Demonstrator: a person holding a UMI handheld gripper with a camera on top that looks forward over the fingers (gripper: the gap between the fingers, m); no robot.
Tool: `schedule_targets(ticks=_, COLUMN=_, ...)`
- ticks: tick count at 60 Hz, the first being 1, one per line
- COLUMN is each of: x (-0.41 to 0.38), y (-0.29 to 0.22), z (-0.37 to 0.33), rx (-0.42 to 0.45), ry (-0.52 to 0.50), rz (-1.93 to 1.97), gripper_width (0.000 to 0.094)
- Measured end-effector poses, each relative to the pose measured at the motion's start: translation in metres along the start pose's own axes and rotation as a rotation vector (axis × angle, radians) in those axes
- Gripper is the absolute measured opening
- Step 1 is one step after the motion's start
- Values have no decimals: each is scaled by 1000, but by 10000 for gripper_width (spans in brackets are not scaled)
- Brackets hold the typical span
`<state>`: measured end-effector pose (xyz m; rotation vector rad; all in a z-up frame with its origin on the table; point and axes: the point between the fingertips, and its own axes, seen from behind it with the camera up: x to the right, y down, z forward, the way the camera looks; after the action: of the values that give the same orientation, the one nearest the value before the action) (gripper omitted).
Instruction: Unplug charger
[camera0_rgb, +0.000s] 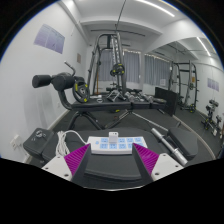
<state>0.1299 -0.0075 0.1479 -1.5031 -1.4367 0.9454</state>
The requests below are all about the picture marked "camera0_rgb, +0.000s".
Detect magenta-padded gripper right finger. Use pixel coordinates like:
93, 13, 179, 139
132, 143, 185, 186

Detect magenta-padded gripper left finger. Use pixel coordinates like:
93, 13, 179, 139
41, 143, 93, 187

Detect white power strip blue sockets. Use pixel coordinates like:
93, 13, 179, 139
87, 135, 149, 156

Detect silver barbell sleeve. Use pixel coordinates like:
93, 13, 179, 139
150, 127, 189, 167

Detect thin silver bar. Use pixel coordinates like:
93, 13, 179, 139
131, 111, 169, 133

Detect black padded seat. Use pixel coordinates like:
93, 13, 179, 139
166, 126, 199, 161

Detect metal key bunch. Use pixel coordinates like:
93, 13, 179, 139
35, 129, 48, 139

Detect black square pad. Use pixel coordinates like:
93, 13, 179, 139
22, 127, 54, 158

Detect black weight bench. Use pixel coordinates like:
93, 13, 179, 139
32, 71, 168, 131

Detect silver dumbbells group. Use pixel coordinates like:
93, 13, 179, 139
124, 91, 154, 104

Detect black upright panel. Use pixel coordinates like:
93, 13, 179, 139
153, 86, 179, 117

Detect black weight plate yellow marks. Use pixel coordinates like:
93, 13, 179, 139
72, 79, 90, 104
110, 63, 126, 77

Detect black exercise machines group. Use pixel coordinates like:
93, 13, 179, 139
201, 99, 223, 136

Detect black squat rack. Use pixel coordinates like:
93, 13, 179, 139
168, 59, 198, 114

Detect grey window curtain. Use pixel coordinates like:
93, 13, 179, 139
99, 49, 141, 84
143, 54, 172, 88

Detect long ceiling light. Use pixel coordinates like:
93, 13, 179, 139
134, 0, 176, 18
196, 36, 212, 57

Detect white coiled power cable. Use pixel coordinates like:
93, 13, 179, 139
55, 129, 88, 158

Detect white wall socket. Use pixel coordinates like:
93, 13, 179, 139
9, 134, 23, 151

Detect metal cable grip handle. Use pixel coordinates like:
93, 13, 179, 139
106, 89, 126, 102

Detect small purple wall poster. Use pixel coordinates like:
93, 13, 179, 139
206, 77, 221, 93

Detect black cable machine frame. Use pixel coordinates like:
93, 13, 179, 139
87, 32, 128, 98

